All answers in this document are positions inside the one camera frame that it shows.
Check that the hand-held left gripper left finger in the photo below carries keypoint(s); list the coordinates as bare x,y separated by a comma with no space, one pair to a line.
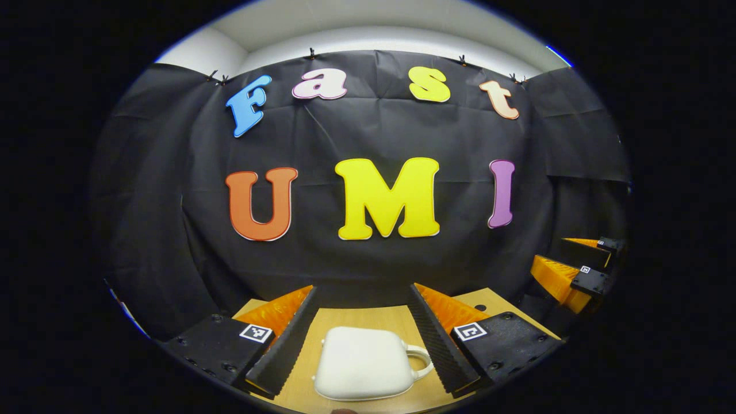
290,345

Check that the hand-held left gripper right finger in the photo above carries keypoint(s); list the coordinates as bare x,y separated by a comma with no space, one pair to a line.
440,345

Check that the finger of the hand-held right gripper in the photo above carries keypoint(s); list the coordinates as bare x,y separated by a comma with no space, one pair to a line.
586,253
555,276

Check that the white suitcase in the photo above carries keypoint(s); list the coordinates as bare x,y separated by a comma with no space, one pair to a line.
362,362

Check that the black backdrop cloth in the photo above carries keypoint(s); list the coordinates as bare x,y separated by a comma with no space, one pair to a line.
374,132

